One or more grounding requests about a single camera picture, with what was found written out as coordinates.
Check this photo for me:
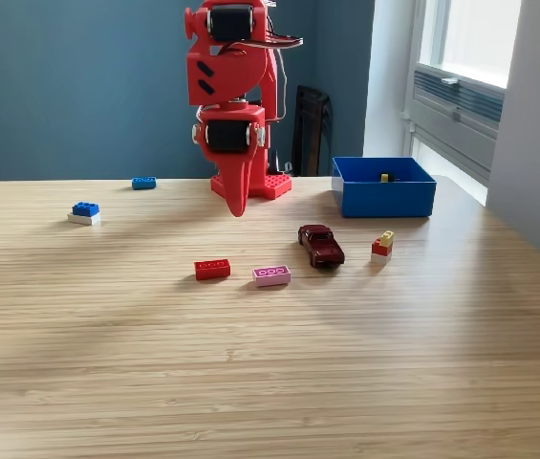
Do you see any blue and white brick stack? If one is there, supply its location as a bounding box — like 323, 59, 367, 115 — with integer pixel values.
67, 201, 102, 227

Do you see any red white yellow brick stack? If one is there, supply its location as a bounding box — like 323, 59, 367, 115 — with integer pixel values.
370, 229, 395, 265

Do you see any blue plastic bin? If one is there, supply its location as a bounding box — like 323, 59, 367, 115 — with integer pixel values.
331, 155, 438, 219

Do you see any black chair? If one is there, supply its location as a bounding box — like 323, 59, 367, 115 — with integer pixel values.
291, 84, 335, 177

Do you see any flat pink brick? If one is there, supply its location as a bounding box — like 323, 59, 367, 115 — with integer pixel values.
251, 263, 292, 288

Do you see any dark red toy car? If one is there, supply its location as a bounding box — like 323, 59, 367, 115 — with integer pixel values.
297, 223, 346, 270

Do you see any grey window vent panel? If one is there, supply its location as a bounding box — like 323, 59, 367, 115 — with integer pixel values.
402, 65, 508, 186

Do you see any white window frame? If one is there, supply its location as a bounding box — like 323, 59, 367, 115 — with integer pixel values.
412, 0, 524, 90

